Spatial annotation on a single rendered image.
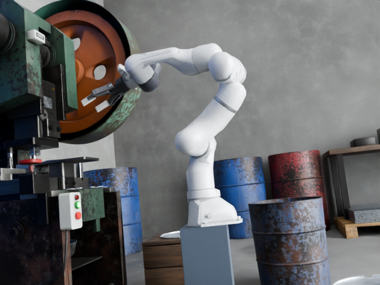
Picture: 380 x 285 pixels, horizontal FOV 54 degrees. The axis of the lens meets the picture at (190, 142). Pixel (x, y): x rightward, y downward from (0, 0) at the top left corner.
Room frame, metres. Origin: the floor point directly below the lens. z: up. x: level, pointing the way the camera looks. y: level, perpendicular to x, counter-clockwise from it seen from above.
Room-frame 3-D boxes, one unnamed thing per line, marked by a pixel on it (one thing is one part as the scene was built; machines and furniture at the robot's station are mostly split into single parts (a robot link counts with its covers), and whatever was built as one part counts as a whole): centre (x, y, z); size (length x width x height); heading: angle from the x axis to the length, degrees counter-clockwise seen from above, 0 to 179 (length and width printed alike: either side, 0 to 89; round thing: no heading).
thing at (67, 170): (1.68, 0.56, 0.72); 0.25 x 0.14 x 0.14; 76
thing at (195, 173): (1.56, -0.04, 0.71); 0.18 x 0.11 x 0.25; 155
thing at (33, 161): (1.35, 0.59, 0.72); 0.07 x 0.06 x 0.08; 76
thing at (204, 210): (1.52, -0.07, 0.52); 0.22 x 0.19 x 0.14; 83
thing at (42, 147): (1.72, 0.74, 0.86); 0.20 x 0.16 x 0.05; 166
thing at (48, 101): (1.71, 0.69, 1.04); 0.17 x 0.15 x 0.30; 76
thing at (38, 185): (1.36, 0.58, 0.62); 0.10 x 0.06 x 0.20; 166
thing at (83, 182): (1.72, 0.73, 0.68); 0.45 x 0.30 x 0.06; 166
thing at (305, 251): (2.16, -0.51, 0.24); 0.42 x 0.42 x 0.48
